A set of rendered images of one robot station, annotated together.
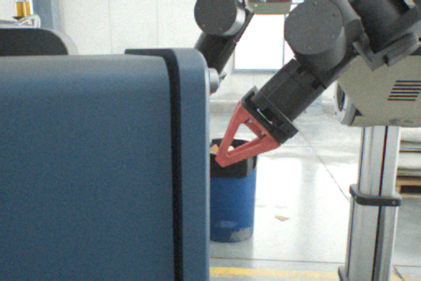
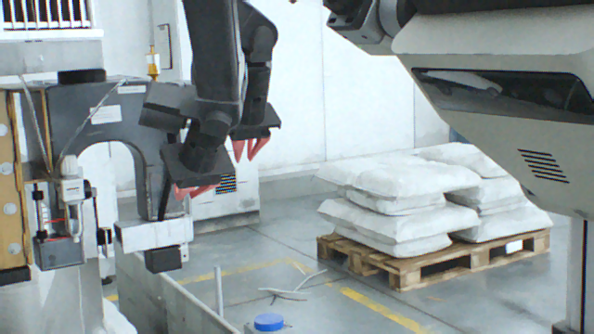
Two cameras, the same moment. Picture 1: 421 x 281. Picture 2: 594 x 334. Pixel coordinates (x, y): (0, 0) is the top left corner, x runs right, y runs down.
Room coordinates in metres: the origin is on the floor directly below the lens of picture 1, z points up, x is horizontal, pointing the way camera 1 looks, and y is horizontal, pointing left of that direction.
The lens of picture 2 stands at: (0.01, -1.04, 1.42)
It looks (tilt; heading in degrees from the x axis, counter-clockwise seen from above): 11 degrees down; 56
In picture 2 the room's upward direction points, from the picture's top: 2 degrees counter-clockwise
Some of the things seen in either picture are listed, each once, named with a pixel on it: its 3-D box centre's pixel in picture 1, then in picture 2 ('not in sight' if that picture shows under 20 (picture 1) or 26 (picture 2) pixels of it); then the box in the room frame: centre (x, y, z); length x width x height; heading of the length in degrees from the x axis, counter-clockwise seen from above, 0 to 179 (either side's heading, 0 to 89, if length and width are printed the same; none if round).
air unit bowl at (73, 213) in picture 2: not in sight; (74, 219); (0.38, 0.21, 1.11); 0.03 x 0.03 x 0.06
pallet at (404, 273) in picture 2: not in sight; (432, 242); (3.16, 2.09, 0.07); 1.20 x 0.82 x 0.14; 177
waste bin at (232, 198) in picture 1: (227, 188); not in sight; (2.72, -0.13, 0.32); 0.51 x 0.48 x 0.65; 175
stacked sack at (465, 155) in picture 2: not in sight; (469, 160); (3.49, 2.08, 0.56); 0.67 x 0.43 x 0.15; 85
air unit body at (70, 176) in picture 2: not in sight; (74, 199); (0.39, 0.21, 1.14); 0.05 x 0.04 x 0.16; 175
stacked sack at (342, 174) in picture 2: not in sight; (373, 169); (2.87, 2.30, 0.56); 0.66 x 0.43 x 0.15; 172
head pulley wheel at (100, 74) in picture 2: not in sight; (82, 76); (0.46, 0.32, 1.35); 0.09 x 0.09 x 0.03
